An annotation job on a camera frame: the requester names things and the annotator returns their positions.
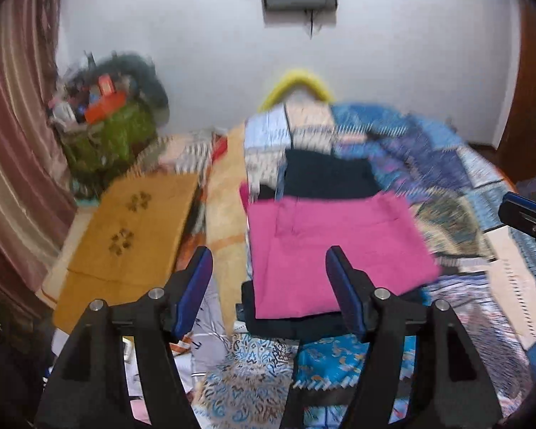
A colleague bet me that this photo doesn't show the pink striped curtain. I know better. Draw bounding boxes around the pink striped curtain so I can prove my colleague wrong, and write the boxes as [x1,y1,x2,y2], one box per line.
[0,0,79,318]

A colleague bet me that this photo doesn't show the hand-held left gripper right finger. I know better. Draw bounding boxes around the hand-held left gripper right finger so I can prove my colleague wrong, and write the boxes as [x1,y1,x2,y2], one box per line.
[325,246,505,429]

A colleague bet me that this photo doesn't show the dark navy pants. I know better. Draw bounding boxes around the dark navy pants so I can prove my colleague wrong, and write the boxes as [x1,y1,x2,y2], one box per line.
[259,149,382,202]

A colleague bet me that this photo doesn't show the black folded garment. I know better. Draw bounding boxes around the black folded garment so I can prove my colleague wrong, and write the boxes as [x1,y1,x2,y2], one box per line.
[240,281,427,341]

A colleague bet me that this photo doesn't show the green storage bag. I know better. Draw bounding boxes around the green storage bag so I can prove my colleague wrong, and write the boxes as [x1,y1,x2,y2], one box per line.
[60,103,159,188]

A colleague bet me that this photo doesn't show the striped bed sheet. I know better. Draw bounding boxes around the striped bed sheet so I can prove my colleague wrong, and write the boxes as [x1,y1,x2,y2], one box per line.
[129,132,229,180]

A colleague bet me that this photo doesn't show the pink pants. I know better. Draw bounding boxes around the pink pants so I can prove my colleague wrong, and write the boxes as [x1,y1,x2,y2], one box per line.
[240,191,442,320]

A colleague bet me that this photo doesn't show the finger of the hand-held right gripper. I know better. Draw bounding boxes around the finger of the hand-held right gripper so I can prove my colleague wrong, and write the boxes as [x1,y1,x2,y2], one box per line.
[499,191,536,251]

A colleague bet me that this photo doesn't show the yellow foam tube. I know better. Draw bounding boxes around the yellow foam tube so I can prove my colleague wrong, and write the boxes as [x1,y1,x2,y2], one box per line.
[258,68,334,112]

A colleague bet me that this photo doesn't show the patchwork printed blanket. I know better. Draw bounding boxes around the patchwork printed blanket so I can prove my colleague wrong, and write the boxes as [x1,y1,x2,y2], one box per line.
[192,103,536,429]

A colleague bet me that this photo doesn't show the black monitor cable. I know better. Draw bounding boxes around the black monitor cable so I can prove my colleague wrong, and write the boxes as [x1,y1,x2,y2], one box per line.
[304,6,323,39]

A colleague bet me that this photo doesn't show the yellow bamboo mat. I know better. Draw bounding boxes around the yellow bamboo mat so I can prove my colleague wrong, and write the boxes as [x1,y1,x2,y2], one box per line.
[52,172,200,336]

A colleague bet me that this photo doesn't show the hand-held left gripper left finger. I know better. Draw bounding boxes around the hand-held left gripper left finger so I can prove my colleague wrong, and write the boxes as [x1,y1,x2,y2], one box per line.
[35,246,214,429]

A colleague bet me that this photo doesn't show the orange box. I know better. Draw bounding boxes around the orange box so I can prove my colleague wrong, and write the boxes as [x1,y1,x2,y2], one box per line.
[84,92,128,124]

